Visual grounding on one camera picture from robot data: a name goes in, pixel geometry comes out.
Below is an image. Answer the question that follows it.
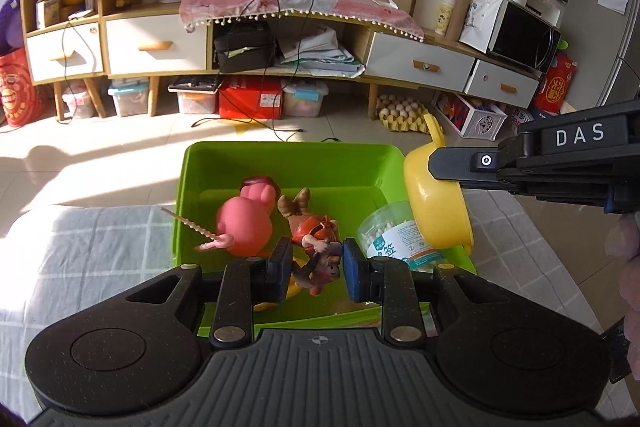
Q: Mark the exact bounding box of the tall printed cup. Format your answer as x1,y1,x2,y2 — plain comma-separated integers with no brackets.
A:
434,0,464,38

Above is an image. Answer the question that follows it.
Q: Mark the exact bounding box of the yellow egg tray with eggs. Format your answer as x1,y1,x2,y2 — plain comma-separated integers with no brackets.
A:
375,93,432,134

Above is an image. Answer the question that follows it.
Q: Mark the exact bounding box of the pink pig toy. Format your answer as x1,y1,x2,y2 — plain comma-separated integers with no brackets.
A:
160,176,282,259

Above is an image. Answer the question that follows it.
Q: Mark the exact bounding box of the clear storage box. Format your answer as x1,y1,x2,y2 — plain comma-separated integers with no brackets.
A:
166,76,222,116
61,81,99,118
106,78,152,118
280,80,329,118

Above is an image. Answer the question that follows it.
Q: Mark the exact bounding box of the wooden cabinet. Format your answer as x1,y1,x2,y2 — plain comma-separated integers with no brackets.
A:
19,0,547,124

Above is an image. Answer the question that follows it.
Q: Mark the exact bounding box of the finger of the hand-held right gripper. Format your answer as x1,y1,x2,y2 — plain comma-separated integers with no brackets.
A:
427,147,518,184

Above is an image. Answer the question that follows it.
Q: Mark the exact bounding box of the yellow toy pot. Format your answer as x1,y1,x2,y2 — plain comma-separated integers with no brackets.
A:
402,113,476,259

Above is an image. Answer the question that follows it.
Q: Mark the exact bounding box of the blue and white carton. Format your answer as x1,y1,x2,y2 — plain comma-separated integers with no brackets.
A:
504,104,540,134

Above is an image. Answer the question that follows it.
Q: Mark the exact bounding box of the pile of folded papers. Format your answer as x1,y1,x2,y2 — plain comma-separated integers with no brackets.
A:
276,26,367,78

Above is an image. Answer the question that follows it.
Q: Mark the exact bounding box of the white box with red print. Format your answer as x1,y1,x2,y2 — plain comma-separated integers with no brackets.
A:
434,91,509,141

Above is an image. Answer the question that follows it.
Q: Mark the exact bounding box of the black and white microwave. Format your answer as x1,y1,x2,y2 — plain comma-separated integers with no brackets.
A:
459,0,564,74

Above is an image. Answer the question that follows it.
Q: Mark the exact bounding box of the clear cotton swab jar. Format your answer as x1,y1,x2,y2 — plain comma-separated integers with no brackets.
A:
357,201,449,274

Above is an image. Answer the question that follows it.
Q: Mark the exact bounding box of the red figure toy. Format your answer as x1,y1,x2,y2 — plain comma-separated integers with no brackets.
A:
276,187,347,299

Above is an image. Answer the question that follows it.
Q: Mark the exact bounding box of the green plastic box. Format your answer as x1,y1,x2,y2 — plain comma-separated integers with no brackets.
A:
172,141,477,339

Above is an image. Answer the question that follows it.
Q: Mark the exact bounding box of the person's right hand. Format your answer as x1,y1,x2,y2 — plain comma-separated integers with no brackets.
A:
604,213,640,380

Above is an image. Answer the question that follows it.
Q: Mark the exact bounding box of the red flat box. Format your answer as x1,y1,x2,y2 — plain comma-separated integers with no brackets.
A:
218,76,284,121

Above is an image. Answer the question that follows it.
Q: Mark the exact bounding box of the grey refrigerator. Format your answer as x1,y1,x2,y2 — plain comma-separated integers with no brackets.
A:
569,0,640,108

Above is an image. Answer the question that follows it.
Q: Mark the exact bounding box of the black bag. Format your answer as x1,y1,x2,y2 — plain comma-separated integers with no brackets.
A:
213,23,277,74

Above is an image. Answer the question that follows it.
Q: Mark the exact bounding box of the white drawer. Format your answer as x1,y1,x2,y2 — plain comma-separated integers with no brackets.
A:
464,59,542,108
364,32,477,91
24,22,107,84
104,13,209,76

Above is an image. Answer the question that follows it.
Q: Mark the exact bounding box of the pink fringed runner cloth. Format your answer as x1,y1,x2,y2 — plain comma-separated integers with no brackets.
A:
179,0,427,44

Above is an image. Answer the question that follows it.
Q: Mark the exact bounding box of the red printed bag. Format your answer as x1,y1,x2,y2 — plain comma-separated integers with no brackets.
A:
0,48,42,128

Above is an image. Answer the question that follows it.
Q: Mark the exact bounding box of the grey checked tablecloth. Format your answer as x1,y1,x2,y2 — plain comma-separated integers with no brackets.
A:
0,194,606,427

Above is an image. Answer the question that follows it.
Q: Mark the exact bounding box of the red gift box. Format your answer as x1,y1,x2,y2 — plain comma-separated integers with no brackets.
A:
531,53,577,114

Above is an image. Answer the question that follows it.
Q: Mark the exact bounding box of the purple plastic stool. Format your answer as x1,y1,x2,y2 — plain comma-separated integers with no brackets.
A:
0,0,27,58

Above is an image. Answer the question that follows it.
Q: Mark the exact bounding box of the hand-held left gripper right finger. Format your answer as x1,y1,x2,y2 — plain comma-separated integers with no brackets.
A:
342,239,511,349

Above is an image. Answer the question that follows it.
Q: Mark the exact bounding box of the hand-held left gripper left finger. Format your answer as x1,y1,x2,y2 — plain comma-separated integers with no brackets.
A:
125,239,293,349

